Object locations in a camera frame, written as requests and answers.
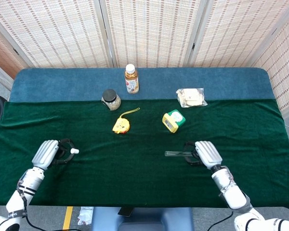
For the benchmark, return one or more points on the green velvet cloth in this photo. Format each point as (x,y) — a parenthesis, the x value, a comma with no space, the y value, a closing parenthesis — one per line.
(135,173)

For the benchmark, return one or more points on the clear glass test tube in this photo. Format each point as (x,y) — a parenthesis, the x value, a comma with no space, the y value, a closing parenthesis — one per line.
(174,153)

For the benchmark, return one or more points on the glass jar black lid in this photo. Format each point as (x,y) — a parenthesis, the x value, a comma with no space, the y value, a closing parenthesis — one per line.
(112,102)

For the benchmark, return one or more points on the small white cap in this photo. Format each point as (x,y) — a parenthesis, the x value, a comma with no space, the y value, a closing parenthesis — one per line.
(75,151)

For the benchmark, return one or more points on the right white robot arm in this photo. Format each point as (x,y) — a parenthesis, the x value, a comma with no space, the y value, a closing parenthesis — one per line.
(231,192)

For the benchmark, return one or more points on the tea drink bottle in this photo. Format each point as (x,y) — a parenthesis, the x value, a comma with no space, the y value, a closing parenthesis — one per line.
(132,83)

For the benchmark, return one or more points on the woven folding screen panel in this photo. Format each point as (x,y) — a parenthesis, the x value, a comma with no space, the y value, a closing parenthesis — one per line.
(284,72)
(236,31)
(57,31)
(154,31)
(2,53)

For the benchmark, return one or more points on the yellow cartoon tape measure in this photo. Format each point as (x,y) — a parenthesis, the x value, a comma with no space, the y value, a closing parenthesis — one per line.
(121,125)

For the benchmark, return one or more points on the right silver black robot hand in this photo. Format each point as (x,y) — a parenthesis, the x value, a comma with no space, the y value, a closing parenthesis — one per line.
(208,154)

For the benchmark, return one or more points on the white crumpled cloth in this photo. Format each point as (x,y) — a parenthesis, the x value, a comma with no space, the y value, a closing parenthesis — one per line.
(85,215)

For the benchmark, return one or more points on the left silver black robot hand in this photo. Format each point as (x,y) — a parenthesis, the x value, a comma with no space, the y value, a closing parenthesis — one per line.
(44,154)

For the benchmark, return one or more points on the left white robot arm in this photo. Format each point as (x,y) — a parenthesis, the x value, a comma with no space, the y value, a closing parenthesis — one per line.
(30,180)

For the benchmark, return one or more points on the yellow green plastic container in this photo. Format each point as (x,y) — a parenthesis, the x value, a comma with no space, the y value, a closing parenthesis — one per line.
(173,120)

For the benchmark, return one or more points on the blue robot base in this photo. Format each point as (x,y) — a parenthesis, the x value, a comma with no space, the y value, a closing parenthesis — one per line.
(144,221)

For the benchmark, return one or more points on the clear bag of biscuits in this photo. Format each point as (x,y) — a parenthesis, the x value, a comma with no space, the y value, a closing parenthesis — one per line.
(191,97)

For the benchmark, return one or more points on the blue table cloth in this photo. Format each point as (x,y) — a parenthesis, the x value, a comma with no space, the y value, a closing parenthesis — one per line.
(62,84)

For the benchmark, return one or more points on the black flat device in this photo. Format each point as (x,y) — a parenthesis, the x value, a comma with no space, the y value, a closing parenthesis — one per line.
(125,211)

